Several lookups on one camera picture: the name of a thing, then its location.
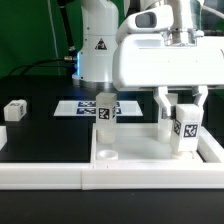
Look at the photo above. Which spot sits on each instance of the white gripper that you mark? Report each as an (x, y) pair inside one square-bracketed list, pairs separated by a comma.
[(164, 46)]

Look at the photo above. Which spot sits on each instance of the white square table top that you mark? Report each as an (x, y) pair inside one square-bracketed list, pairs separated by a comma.
[(139, 143)]

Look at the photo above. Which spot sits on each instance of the white U-shaped obstacle fence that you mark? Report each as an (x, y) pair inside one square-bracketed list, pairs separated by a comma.
[(110, 174)]

